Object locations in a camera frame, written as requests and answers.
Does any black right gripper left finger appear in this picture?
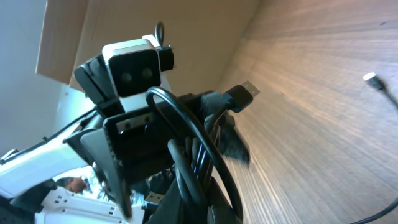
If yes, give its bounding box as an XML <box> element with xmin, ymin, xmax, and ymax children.
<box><xmin>146</xmin><ymin>180</ymin><xmax>183</xmax><ymax>224</ymax></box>

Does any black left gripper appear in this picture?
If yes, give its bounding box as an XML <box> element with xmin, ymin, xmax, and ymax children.
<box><xmin>63</xmin><ymin>90</ymin><xmax>237</xmax><ymax>218</ymax></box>

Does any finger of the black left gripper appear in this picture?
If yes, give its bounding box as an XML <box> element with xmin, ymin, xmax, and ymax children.
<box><xmin>219</xmin><ymin>124</ymin><xmax>251</xmax><ymax>167</ymax></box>

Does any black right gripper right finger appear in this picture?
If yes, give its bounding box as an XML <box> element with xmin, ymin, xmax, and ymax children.
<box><xmin>206</xmin><ymin>177</ymin><xmax>242</xmax><ymax>224</ymax></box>

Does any black cable bundle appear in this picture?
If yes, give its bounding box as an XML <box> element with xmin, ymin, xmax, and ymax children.
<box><xmin>144</xmin><ymin>80</ymin><xmax>261</xmax><ymax>224</ymax></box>

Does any thin black usb cable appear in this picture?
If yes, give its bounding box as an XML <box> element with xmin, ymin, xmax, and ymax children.
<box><xmin>348</xmin><ymin>72</ymin><xmax>398</xmax><ymax>224</ymax></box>

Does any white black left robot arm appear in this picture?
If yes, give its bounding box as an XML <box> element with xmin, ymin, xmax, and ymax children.
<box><xmin>1</xmin><ymin>50</ymin><xmax>259</xmax><ymax>223</ymax></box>

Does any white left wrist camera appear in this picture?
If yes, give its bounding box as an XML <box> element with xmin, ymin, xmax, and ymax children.
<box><xmin>102</xmin><ymin>35</ymin><xmax>175</xmax><ymax>111</ymax></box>

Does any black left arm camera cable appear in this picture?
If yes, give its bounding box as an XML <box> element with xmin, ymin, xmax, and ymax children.
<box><xmin>154</xmin><ymin>21</ymin><xmax>165</xmax><ymax>47</ymax></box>

